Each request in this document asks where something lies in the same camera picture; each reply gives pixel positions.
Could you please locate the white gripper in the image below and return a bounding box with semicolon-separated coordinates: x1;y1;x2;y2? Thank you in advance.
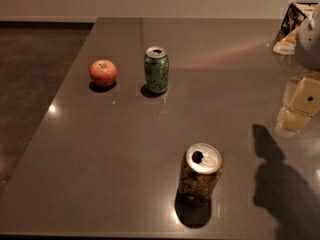
277;5;320;133

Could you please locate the green soda can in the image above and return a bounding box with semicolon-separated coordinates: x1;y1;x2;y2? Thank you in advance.
144;46;169;94

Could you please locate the orange soda can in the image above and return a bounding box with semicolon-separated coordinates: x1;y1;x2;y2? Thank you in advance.
178;143;222;206

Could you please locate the red apple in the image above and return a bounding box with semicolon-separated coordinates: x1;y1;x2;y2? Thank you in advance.
89;60;117;87

